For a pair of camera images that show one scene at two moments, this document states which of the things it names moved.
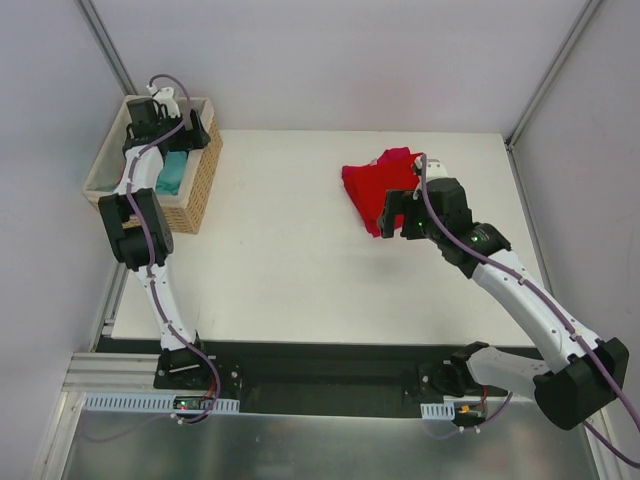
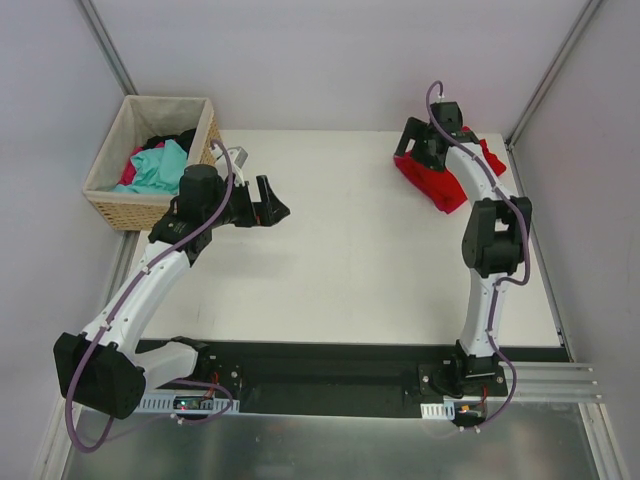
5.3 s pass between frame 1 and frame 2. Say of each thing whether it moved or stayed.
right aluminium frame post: stayed
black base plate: stayed
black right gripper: moved
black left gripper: moved
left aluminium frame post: stayed
